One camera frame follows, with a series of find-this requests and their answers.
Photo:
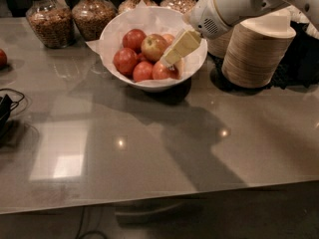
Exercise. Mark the glass cereal jar far left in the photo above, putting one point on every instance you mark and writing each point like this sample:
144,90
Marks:
52,23

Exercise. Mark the black device with cable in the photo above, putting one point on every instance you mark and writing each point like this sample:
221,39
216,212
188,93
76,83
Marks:
11,105

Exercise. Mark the red apple top left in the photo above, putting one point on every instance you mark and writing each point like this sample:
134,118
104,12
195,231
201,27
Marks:
133,39

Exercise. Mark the black mat under stacks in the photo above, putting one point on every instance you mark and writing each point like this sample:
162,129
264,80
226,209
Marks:
300,64

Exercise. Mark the white ceramic bowl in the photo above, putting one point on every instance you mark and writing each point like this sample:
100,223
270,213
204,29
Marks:
196,60

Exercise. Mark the red apple with sticker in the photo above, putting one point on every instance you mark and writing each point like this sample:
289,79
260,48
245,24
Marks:
161,72

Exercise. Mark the paper bowl stack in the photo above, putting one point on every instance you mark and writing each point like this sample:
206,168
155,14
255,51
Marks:
218,47
256,47

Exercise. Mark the rear paper bowl stack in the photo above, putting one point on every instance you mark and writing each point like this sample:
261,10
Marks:
218,47

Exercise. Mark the white paper bowl liner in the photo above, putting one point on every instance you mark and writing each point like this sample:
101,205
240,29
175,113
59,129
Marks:
149,19

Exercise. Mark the pale yellow apple right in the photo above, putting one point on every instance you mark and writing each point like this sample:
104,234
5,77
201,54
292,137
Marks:
178,66

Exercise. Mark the yellow-green red apple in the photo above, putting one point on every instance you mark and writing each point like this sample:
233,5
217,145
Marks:
153,47

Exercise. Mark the red apple far left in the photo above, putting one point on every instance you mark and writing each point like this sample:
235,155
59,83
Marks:
125,60

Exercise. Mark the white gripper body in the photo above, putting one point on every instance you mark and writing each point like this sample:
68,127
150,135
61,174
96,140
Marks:
205,17

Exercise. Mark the front paper bowl stack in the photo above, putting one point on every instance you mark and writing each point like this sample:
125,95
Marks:
256,47

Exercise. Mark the red apple at left edge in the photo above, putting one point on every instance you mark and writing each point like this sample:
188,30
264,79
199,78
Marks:
3,59

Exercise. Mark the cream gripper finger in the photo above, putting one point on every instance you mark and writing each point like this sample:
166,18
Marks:
177,36
184,45

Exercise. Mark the red apple back right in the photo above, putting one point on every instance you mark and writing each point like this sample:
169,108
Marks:
168,37

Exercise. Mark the small red apple centre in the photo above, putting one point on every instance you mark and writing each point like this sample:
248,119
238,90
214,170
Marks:
141,57

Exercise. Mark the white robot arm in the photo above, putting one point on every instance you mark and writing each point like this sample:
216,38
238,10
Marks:
237,11

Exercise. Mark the red apple front middle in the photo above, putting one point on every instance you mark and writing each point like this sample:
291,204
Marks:
143,71

